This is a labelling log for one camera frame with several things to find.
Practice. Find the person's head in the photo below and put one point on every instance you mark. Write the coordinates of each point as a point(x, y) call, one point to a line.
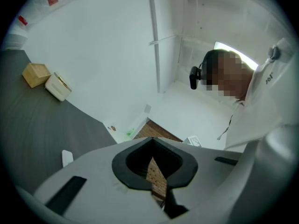
point(229, 76)

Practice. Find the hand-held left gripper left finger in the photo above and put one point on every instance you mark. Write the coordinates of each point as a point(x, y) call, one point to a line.
point(120, 169)

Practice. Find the small red object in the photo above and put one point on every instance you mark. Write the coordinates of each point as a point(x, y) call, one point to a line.
point(113, 128)

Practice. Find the bright ceiling light panel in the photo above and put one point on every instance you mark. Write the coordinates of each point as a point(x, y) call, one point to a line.
point(247, 58)

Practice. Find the black head camera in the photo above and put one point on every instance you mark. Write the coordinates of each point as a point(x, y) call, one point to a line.
point(195, 77)

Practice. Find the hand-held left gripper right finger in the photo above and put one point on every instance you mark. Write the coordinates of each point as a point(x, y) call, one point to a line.
point(189, 169)

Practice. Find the white wall socket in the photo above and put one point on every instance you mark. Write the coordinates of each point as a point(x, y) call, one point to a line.
point(147, 108)

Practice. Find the white remote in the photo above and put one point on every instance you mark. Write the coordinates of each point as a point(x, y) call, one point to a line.
point(67, 157)

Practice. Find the grey shoulder clip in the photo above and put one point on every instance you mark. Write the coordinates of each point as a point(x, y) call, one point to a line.
point(274, 52)

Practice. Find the wooden box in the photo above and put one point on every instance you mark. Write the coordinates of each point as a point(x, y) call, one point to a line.
point(36, 74)

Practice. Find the cream storage box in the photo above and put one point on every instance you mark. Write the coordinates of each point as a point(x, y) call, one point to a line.
point(57, 87)

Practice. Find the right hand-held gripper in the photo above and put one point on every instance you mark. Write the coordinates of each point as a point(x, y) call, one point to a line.
point(192, 142)

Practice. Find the white wall pipe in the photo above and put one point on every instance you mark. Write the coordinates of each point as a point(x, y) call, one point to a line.
point(155, 31)

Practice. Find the small green object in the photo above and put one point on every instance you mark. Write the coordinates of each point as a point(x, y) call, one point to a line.
point(130, 131)

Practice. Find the person's white shirt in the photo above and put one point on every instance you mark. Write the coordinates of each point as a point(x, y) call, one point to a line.
point(261, 111)

